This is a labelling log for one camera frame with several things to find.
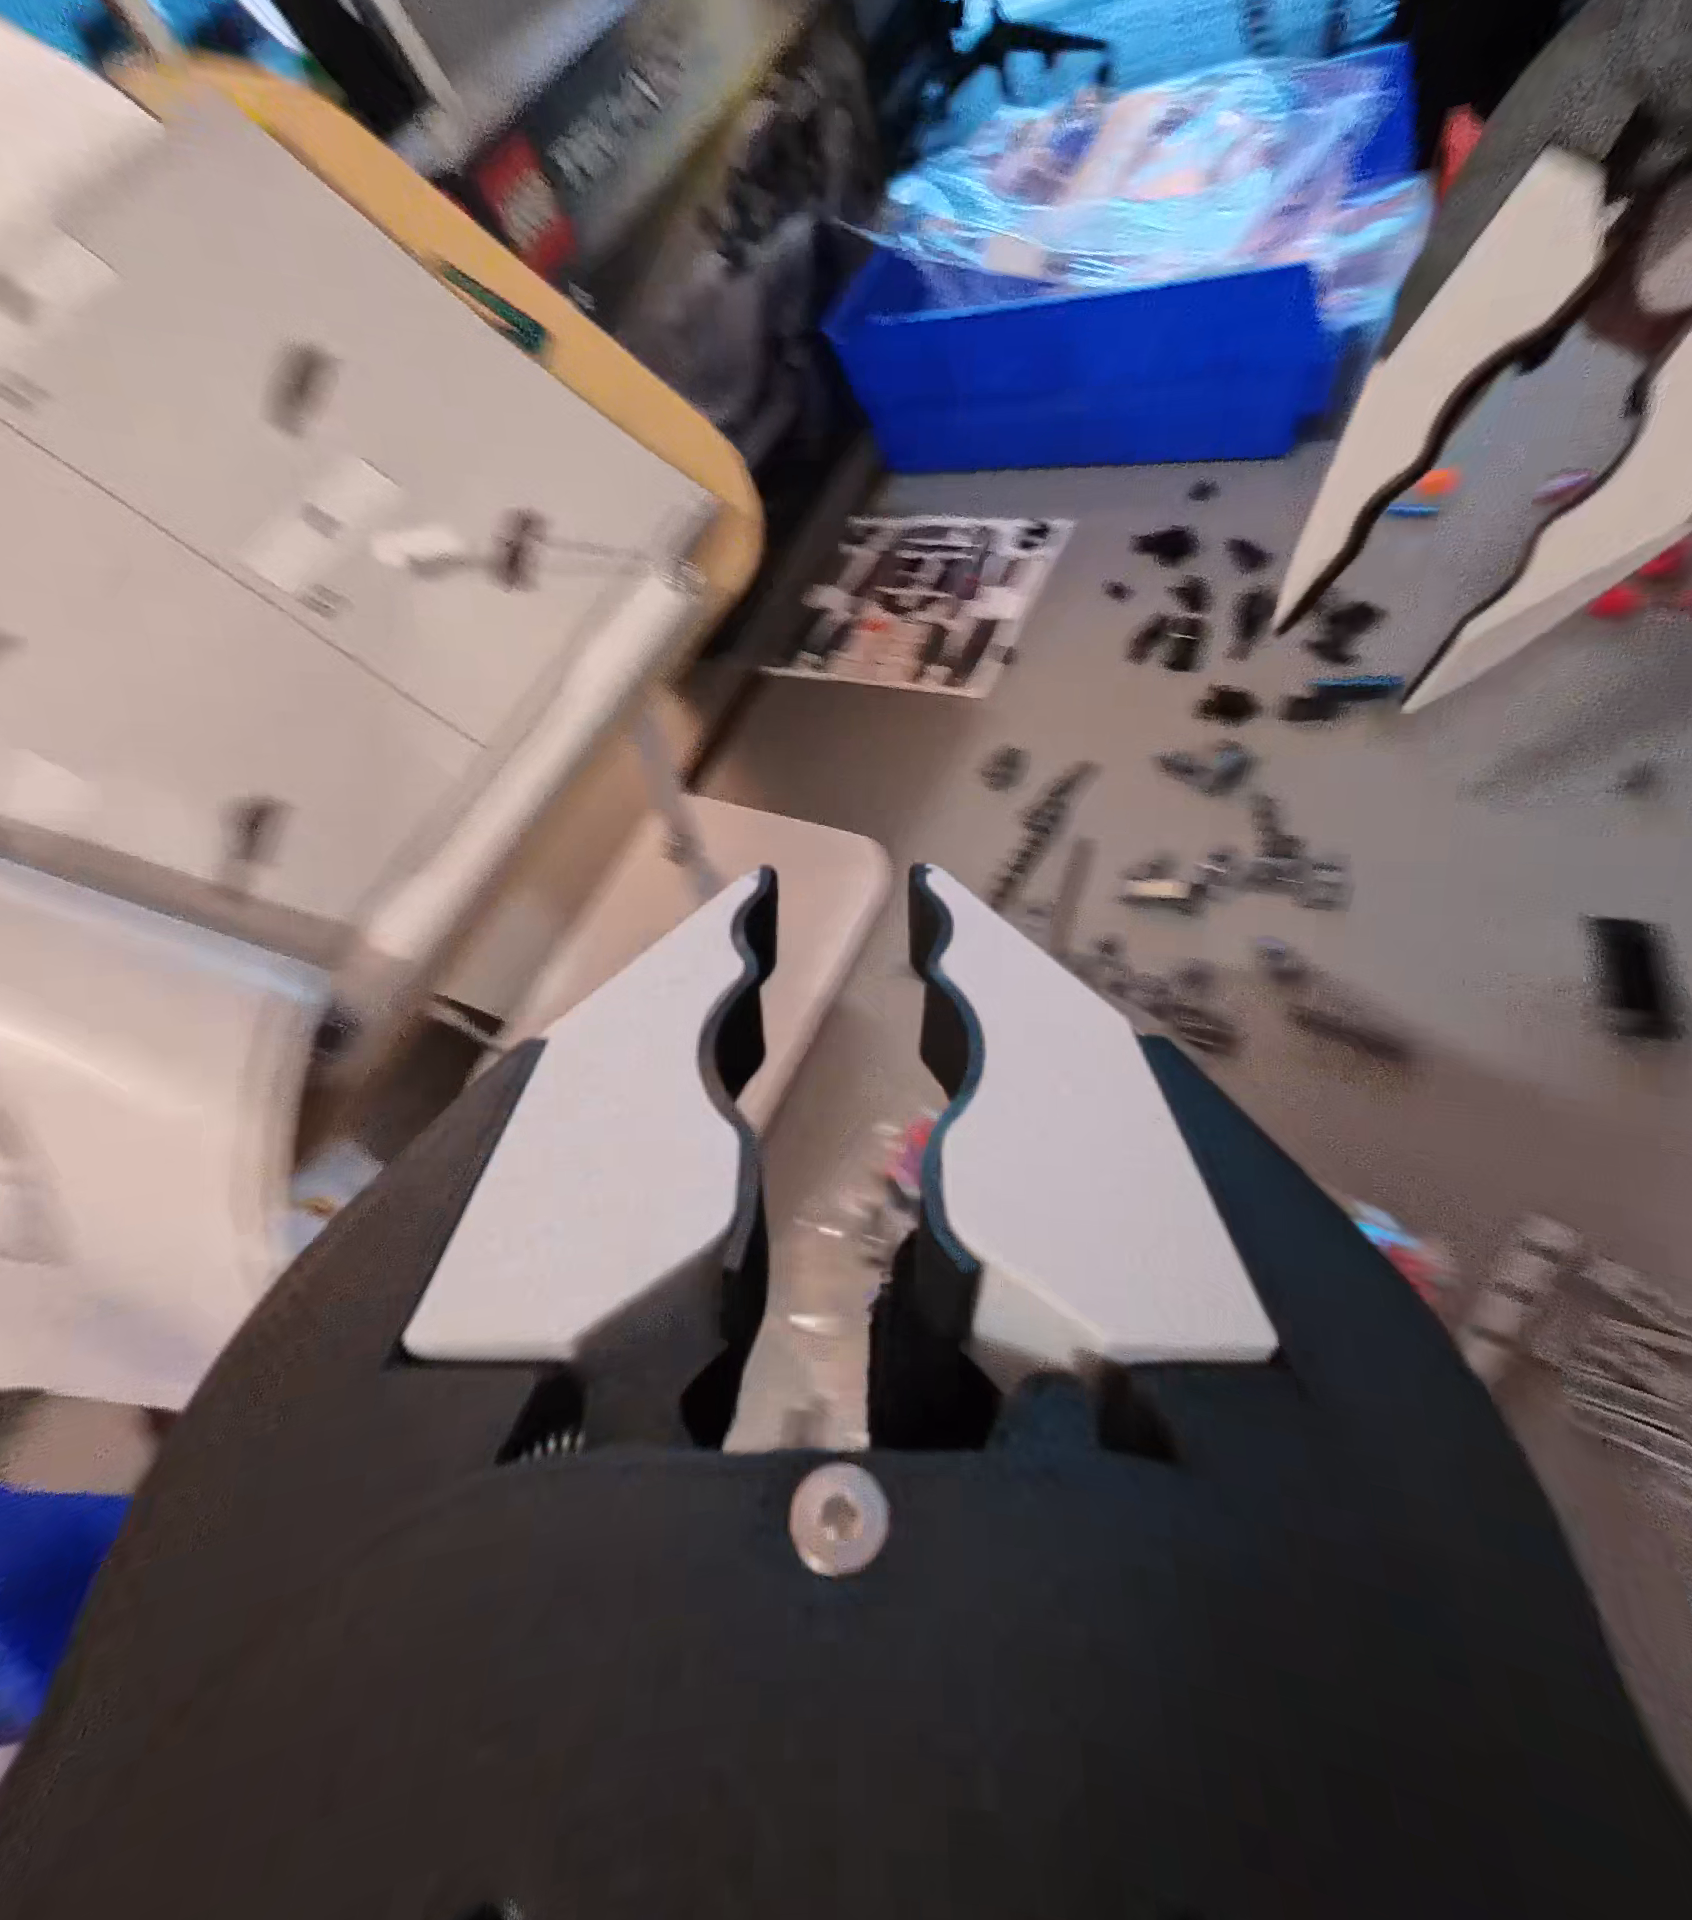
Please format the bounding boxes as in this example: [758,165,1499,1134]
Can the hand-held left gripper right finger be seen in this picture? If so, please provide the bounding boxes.
[867,862,1284,1449]

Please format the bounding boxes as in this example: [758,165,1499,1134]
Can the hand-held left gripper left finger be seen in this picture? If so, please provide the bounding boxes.
[399,866,783,1449]

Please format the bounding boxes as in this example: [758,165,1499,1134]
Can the black plate assembly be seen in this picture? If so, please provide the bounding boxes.
[1584,910,1688,1043]

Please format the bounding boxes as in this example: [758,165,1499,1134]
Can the instruction booklet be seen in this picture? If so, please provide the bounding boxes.
[0,0,728,1419]

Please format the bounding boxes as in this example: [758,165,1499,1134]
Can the white and wooden book stand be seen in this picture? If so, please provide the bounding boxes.
[109,52,774,961]

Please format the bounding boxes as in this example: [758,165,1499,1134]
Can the scattered red lego pins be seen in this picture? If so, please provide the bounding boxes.
[1584,535,1692,623]

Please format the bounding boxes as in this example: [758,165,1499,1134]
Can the pile of black lego pieces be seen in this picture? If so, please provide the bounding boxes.
[1099,480,1406,732]

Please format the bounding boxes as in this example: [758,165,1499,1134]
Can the dark printed lego box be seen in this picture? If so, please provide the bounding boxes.
[456,0,908,498]

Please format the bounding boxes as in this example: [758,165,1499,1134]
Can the zip bag of multicoloured parts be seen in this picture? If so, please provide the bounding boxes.
[770,1102,937,1441]

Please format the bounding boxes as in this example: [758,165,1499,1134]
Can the zip bag of red pins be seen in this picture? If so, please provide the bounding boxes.
[1348,1200,1464,1308]

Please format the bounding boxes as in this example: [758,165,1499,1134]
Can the pile of dark grey pieces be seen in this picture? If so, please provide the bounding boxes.
[972,733,1422,1069]

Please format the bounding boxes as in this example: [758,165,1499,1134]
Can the crumpled clear plastic bag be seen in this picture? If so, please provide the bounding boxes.
[875,52,1435,332]

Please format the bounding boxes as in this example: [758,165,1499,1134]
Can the light grey flat rounded board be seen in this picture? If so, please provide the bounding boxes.
[431,793,896,1157]

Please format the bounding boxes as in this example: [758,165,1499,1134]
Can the pile of light grey liftarms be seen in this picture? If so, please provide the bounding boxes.
[1468,1211,1692,1510]

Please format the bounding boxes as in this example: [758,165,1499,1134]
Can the printed white parts sheet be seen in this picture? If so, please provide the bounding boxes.
[761,512,1076,701]

